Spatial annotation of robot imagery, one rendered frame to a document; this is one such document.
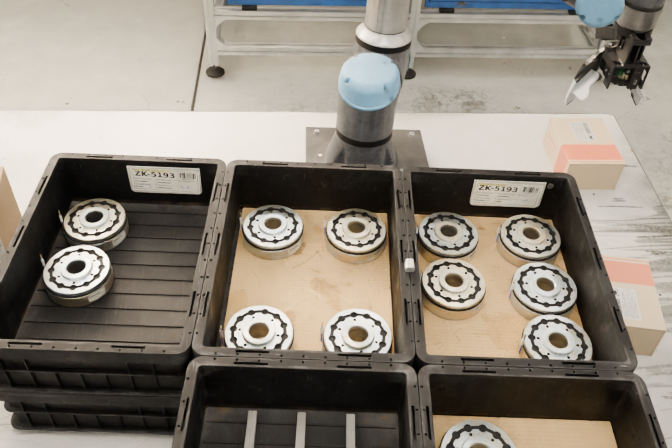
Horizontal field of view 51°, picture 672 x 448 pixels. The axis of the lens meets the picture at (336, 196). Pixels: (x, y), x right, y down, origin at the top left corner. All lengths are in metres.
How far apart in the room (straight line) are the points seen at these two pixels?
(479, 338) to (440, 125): 0.72
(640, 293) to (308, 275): 0.58
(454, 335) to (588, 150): 0.65
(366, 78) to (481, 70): 1.93
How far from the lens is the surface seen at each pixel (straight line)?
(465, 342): 1.13
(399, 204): 1.17
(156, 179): 1.28
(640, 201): 1.66
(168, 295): 1.18
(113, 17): 3.63
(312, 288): 1.16
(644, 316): 1.33
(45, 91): 3.18
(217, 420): 1.04
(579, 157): 1.60
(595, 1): 1.25
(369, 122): 1.38
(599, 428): 1.11
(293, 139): 1.65
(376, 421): 1.04
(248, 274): 1.19
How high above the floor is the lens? 1.73
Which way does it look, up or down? 43 degrees down
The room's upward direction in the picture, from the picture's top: 3 degrees clockwise
